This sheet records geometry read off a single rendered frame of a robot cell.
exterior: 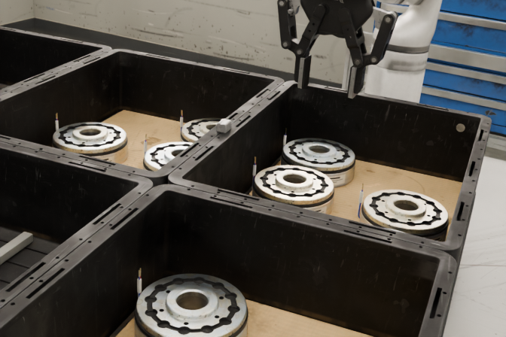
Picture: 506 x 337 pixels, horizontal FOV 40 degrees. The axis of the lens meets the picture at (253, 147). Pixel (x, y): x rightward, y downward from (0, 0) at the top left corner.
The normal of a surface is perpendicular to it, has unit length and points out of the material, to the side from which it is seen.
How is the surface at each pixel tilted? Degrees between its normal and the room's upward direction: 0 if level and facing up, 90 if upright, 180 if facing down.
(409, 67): 89
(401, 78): 89
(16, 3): 90
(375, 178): 0
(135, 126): 0
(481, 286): 0
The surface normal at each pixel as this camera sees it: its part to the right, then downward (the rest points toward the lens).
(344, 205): 0.07, -0.92
